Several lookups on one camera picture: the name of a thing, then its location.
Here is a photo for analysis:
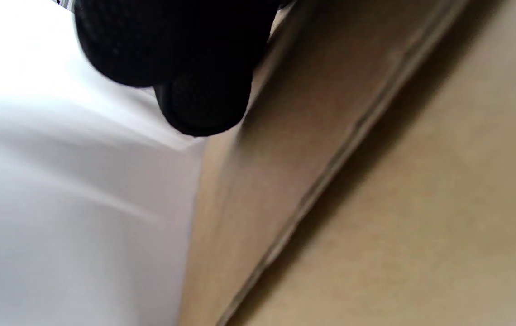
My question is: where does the brown cardboard mailer box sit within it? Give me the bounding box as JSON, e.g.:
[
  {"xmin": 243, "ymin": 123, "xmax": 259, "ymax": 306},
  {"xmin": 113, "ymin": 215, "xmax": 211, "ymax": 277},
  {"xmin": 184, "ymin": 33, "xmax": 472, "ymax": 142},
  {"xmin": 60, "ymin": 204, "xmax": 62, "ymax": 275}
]
[{"xmin": 179, "ymin": 0, "xmax": 516, "ymax": 326}]

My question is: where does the person's left hand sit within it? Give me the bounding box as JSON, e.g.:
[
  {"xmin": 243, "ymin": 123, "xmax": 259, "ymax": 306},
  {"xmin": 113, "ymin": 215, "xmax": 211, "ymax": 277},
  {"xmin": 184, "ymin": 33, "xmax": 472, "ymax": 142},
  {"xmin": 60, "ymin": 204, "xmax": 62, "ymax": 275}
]
[{"xmin": 73, "ymin": 0, "xmax": 286, "ymax": 137}]

